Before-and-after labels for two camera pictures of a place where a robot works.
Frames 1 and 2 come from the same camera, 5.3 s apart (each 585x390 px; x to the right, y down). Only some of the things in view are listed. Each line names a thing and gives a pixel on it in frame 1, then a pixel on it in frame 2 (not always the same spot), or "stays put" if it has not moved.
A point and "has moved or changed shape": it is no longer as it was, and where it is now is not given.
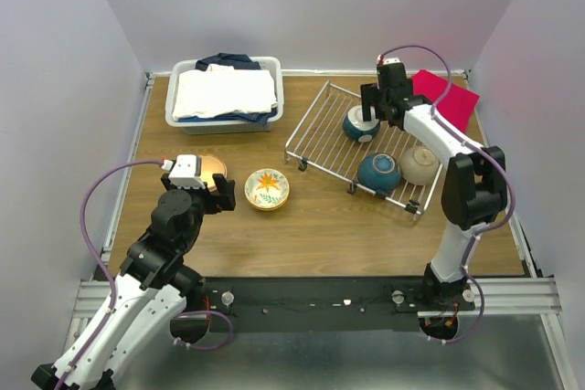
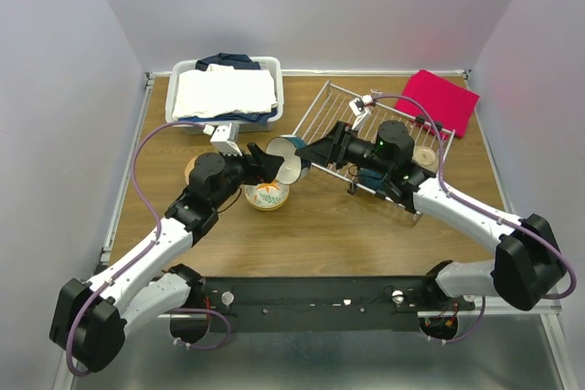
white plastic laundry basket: (203, 127) stays put
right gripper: (369, 94) -> (331, 149)
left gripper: (226, 198) -> (267, 165)
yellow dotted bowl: (269, 209) stays put
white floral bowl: (266, 187) stays put
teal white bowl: (356, 128) has moved or changed shape
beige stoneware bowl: (419, 165) stays put
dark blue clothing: (239, 62) stays put
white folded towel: (220, 89) stays put
